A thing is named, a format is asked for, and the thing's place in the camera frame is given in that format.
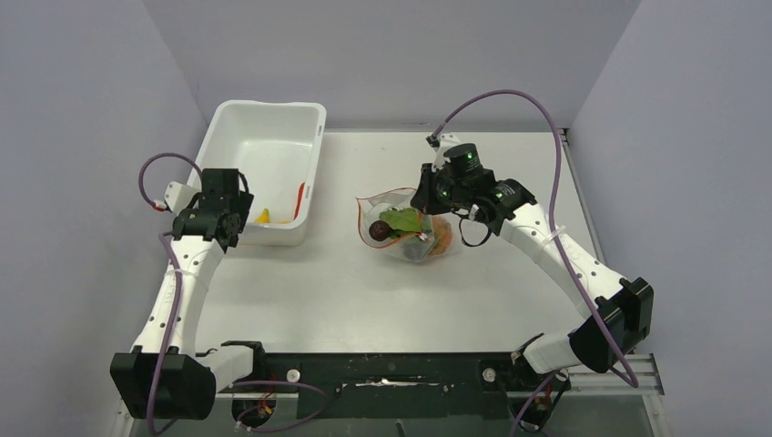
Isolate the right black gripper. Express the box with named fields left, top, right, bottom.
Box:
left=412, top=162, right=471, bottom=216

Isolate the yellow toy banana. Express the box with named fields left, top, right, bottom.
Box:
left=254, top=208, right=291, bottom=224

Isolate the toy pineapple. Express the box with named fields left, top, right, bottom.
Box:
left=429, top=216, right=453, bottom=256

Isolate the green toy vegetable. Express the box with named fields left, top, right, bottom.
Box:
left=379, top=207, right=430, bottom=234

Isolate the red toy chili pepper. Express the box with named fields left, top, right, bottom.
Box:
left=293, top=182, right=305, bottom=221

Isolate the clear zip top bag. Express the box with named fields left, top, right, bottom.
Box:
left=356, top=188, right=461, bottom=263

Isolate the white plastic bin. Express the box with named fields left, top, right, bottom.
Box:
left=196, top=100, right=327, bottom=247

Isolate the brown round toy fruit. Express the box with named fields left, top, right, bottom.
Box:
left=368, top=220, right=392, bottom=242

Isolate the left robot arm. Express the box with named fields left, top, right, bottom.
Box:
left=109, top=168, right=260, bottom=422

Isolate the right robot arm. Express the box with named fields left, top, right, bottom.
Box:
left=411, top=143, right=654, bottom=389

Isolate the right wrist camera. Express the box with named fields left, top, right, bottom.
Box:
left=426, top=134, right=462, bottom=169

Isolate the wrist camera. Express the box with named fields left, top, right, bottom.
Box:
left=161, top=181, right=198, bottom=214
left=426, top=134, right=462, bottom=169

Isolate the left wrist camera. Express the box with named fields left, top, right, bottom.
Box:
left=161, top=181, right=198, bottom=214

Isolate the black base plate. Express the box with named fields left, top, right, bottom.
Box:
left=231, top=352, right=572, bottom=431

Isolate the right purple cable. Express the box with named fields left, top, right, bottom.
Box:
left=425, top=89, right=641, bottom=437

